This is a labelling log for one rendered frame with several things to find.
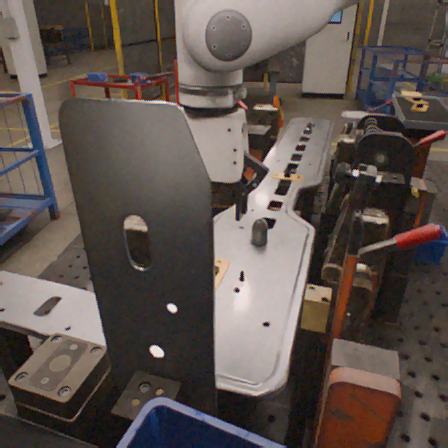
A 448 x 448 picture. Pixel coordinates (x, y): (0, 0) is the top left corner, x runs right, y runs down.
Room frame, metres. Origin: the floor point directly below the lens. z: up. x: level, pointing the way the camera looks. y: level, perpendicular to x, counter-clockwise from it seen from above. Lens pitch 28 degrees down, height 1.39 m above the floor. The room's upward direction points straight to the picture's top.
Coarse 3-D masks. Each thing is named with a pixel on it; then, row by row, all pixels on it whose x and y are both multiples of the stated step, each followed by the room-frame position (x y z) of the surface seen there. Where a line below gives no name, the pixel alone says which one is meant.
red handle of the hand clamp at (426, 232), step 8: (432, 224) 0.42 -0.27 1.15; (408, 232) 0.42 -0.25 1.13; (416, 232) 0.42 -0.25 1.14; (424, 232) 0.41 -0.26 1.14; (432, 232) 0.41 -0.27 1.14; (440, 232) 0.41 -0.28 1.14; (392, 240) 0.43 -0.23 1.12; (400, 240) 0.42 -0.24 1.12; (408, 240) 0.42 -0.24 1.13; (416, 240) 0.41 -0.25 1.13; (424, 240) 0.41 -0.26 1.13; (432, 240) 0.41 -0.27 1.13; (368, 248) 0.44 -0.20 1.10; (376, 248) 0.43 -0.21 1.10; (384, 248) 0.43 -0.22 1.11; (392, 248) 0.42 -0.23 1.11; (400, 248) 0.42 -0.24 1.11; (408, 248) 0.42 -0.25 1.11; (360, 256) 0.43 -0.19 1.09; (368, 256) 0.43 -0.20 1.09; (376, 256) 0.43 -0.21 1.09
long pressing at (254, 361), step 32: (288, 128) 1.44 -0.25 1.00; (320, 128) 1.44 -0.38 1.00; (288, 160) 1.07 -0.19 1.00; (320, 160) 1.07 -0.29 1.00; (256, 192) 0.84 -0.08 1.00; (288, 192) 0.84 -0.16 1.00; (224, 224) 0.68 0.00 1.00; (288, 224) 0.68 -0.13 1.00; (224, 256) 0.56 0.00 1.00; (256, 256) 0.56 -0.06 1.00; (288, 256) 0.56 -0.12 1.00; (224, 288) 0.47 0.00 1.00; (256, 288) 0.47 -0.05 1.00; (288, 288) 0.47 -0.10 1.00; (224, 320) 0.40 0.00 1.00; (256, 320) 0.40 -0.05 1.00; (288, 320) 0.40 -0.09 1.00; (160, 352) 0.34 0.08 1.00; (224, 352) 0.34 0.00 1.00; (256, 352) 0.34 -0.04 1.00; (288, 352) 0.34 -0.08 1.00; (224, 384) 0.30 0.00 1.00; (256, 384) 0.29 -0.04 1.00
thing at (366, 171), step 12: (360, 168) 0.46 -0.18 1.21; (372, 168) 0.45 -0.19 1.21; (336, 180) 0.45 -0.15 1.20; (360, 180) 0.43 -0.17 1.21; (372, 180) 0.43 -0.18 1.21; (384, 180) 0.44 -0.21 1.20; (360, 192) 0.43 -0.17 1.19; (348, 204) 0.44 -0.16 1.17; (360, 204) 0.43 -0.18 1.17; (348, 216) 0.43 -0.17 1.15; (348, 228) 0.43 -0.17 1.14; (336, 240) 0.44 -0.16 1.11; (336, 252) 0.43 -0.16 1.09; (324, 264) 0.47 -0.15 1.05
